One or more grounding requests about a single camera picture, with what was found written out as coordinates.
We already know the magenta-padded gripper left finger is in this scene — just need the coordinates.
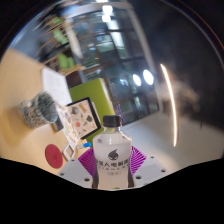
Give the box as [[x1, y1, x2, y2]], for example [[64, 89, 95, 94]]
[[56, 147, 98, 189]]

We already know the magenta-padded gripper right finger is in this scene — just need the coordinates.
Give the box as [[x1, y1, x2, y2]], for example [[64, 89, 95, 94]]
[[128, 145, 168, 189]]

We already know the clear black-capped drink bottle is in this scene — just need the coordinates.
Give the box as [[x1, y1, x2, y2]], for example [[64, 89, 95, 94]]
[[92, 114, 134, 191]]

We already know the small blue-capped tube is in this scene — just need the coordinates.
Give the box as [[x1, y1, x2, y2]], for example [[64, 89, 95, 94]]
[[77, 142, 92, 150]]

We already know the small dark wallet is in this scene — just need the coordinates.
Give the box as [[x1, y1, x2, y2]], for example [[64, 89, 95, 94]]
[[49, 119, 65, 133]]

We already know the black tablet with stickers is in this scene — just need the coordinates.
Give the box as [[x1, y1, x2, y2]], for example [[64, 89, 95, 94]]
[[55, 97, 102, 143]]

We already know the speckled patterned mug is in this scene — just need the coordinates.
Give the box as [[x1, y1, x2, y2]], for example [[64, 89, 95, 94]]
[[18, 90, 60, 130]]

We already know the long curved strip light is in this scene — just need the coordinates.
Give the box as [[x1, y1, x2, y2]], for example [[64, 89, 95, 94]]
[[159, 63, 179, 148]]

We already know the green upholstered booth bench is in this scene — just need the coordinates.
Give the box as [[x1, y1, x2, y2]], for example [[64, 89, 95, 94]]
[[68, 77, 116, 145]]

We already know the white printed paper sheet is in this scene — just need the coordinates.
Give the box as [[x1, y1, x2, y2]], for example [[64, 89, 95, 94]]
[[41, 67, 73, 108]]

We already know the round ceiling light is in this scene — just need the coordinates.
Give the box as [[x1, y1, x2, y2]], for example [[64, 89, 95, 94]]
[[132, 73, 143, 88], [142, 69, 155, 87]]

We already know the wooden green-cushioned chairs group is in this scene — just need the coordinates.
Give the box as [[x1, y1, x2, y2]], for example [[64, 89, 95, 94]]
[[39, 14, 85, 76]]

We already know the dark pendant lamp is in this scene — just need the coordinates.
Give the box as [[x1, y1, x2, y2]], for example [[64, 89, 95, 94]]
[[101, 14, 113, 23], [101, 4, 114, 16]]

